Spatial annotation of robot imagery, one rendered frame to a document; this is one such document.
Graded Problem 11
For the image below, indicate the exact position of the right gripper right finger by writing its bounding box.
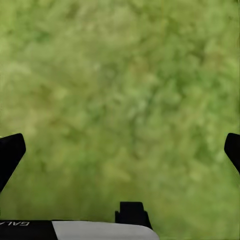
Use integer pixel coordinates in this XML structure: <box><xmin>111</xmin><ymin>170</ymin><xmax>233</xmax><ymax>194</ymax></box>
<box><xmin>224</xmin><ymin>133</ymin><xmax>240</xmax><ymax>173</ymax></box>

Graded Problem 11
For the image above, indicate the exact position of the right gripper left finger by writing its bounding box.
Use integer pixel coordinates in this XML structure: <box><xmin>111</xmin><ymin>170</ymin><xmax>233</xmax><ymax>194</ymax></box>
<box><xmin>0</xmin><ymin>133</ymin><xmax>26</xmax><ymax>193</ymax></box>

